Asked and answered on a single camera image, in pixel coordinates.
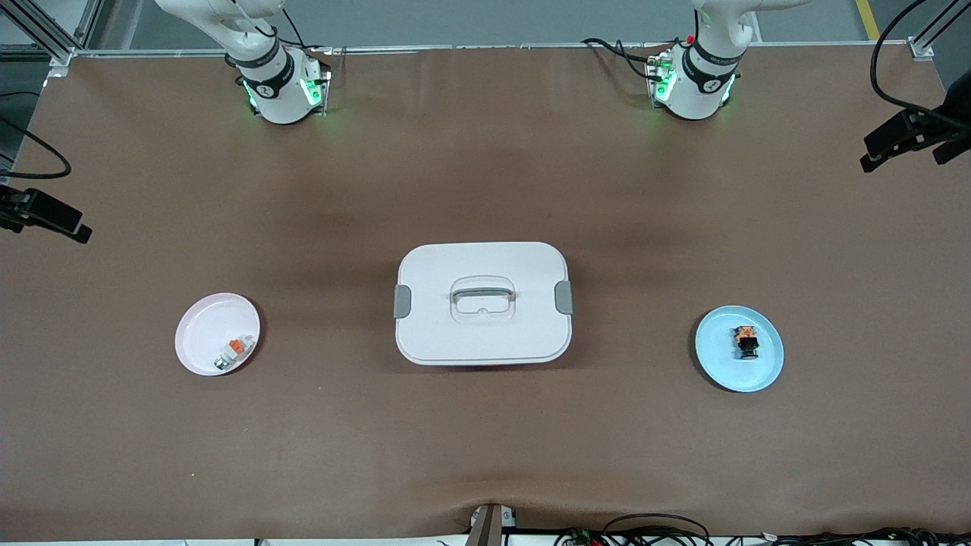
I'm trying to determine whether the black base power cable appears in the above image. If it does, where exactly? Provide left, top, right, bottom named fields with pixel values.
left=582, top=36, right=670, bottom=81
left=281, top=8, right=335, bottom=55

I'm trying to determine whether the black looped cable bundle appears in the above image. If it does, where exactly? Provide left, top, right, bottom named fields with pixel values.
left=554, top=513, right=714, bottom=546

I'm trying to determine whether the orange lever wire connector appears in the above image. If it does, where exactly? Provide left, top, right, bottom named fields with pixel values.
left=214, top=334, right=255, bottom=372

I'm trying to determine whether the orange push button switch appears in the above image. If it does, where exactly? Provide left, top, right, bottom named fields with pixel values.
left=731, top=324, right=760, bottom=362

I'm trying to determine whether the white lidded storage box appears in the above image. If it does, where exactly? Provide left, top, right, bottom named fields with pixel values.
left=393, top=241, right=574, bottom=367

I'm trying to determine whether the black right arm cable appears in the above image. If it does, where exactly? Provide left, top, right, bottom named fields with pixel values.
left=0, top=117, right=74, bottom=181

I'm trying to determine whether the metal table edge bracket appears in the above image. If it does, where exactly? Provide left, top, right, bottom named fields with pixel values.
left=467, top=503, right=518, bottom=546

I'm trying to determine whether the light blue round plate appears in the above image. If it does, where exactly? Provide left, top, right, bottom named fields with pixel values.
left=695, top=305, right=785, bottom=394

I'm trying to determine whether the black tangled cable bundle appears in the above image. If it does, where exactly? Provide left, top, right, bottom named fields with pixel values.
left=759, top=526, right=971, bottom=546

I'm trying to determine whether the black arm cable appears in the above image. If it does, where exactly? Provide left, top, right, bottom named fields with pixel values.
left=0, top=117, right=74, bottom=181
left=869, top=0, right=953, bottom=124

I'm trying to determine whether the pink round plate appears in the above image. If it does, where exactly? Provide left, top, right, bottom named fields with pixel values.
left=174, top=293, right=262, bottom=378

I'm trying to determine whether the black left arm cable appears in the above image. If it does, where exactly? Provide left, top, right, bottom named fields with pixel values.
left=869, top=0, right=953, bottom=124

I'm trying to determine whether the aluminium table edge rail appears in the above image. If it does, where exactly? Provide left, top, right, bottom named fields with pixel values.
left=72, top=41, right=915, bottom=58

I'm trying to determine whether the aluminium frame corner post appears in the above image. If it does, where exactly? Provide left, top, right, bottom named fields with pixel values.
left=907, top=0, right=971, bottom=61
left=0, top=0, right=103, bottom=66

